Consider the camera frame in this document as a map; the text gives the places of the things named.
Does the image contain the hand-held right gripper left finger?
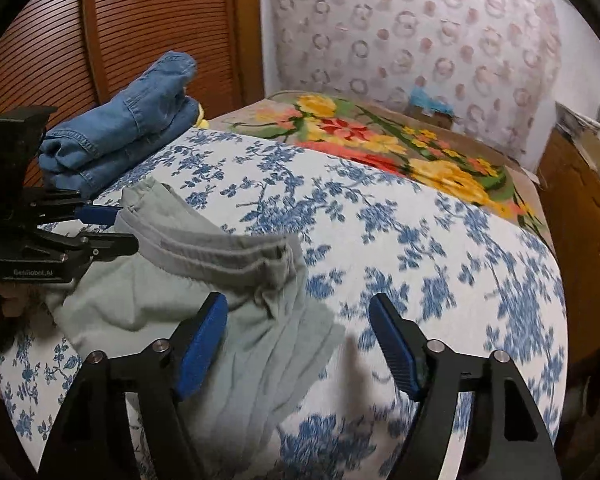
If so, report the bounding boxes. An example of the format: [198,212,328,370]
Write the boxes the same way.
[40,291,229,480]

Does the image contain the grey pants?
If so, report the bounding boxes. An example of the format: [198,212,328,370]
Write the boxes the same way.
[45,177,347,480]

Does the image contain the small cardboard box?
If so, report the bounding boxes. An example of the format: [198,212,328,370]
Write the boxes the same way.
[405,105,462,130]

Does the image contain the ring patterned curtain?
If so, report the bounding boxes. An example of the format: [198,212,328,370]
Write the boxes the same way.
[259,0,565,171]

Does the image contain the wooden sideboard cabinet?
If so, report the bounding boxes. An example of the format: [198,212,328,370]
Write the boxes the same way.
[536,130,600,411]

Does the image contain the colourful flower blanket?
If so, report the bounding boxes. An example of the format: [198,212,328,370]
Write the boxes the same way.
[207,91,556,251]

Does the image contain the wooden louvred wardrobe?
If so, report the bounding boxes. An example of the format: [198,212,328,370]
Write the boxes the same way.
[0,0,266,161]

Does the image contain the folded blue jeans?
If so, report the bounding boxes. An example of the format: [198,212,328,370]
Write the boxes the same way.
[39,51,203,198]

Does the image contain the blue floral bed sheet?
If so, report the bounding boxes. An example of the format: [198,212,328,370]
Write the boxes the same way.
[0,127,568,480]

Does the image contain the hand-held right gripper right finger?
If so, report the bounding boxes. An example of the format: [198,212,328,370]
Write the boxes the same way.
[368,294,563,480]

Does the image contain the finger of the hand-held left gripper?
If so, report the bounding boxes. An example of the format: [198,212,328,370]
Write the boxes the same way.
[27,187,123,227]
[35,230,140,267]

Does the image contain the stack of newspapers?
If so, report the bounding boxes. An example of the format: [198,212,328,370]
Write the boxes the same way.
[555,102,600,136]

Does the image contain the person's left hand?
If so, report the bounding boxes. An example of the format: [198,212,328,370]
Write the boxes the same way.
[0,280,48,322]

